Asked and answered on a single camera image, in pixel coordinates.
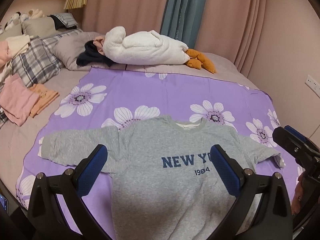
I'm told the grey New York sweatshirt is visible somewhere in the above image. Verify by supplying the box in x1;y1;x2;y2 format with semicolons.
41;115;278;239

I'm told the folded orange garment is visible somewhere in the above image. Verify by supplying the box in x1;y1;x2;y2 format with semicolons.
29;84;59;118

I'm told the folded pink garment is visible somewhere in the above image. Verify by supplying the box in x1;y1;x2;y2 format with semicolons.
0;73;39;126

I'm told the purple floral bed sheet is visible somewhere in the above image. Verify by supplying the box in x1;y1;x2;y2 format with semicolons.
16;68;303;239

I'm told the pink curtain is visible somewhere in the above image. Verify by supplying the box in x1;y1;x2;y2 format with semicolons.
82;0;266;76

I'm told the plaid grey pillow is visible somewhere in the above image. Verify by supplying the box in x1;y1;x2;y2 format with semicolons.
12;29;82;88

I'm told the dark navy garment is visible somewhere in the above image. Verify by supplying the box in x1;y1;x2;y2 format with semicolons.
76;40;114;67

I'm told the taupe pillow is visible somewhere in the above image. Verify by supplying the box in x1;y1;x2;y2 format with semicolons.
53;32;108;72

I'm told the beige cushion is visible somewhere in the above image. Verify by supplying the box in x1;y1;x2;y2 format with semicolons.
21;17;59;38

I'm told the teal curtain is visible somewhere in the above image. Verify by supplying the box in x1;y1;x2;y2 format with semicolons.
160;0;206;49

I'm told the striped grey pillow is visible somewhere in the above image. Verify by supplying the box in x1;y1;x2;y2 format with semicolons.
50;12;78;30

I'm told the white wall power strip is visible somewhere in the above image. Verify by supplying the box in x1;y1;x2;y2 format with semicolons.
305;75;320;93

